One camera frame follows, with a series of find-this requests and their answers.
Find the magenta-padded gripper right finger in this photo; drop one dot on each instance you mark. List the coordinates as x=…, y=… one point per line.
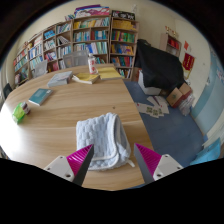
x=165, y=166

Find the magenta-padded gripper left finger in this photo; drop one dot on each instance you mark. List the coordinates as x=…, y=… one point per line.
x=63, y=166

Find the white waffle towel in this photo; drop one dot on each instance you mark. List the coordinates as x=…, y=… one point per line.
x=103, y=136

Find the blue plastic sheet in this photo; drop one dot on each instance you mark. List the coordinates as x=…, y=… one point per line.
x=208, y=154

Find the papers on floor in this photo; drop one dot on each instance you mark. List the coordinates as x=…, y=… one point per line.
x=151, y=108

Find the green plastic bag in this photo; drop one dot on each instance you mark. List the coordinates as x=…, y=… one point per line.
x=18, y=114

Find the cardboard box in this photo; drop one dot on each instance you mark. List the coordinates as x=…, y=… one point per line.
x=176, y=96

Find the teal book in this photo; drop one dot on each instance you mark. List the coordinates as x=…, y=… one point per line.
x=40, y=96

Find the white box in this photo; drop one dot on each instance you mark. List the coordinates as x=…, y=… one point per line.
x=148, y=89

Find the grey book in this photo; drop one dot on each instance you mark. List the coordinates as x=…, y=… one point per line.
x=60, y=78

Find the yellow book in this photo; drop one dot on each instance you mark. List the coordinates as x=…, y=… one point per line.
x=86, y=78

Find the dark office chair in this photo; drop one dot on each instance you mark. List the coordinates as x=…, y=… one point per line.
x=7, y=90

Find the black cloth cover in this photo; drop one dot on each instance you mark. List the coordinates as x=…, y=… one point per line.
x=160, y=66

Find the grey mesh chair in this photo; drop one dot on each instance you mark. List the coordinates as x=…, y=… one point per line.
x=76, y=59
x=40, y=68

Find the yellow folder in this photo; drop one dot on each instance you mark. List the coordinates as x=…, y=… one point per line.
x=109, y=73

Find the white plastic bottle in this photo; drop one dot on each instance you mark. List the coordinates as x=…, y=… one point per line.
x=92, y=65

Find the wooden bookshelf unit with books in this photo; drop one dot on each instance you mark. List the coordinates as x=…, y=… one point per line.
x=90, y=36

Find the red wall hanging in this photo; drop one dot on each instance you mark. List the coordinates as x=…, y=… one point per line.
x=188, y=64

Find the small wooden wall shelf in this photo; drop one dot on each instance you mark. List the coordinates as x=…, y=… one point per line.
x=172, y=44

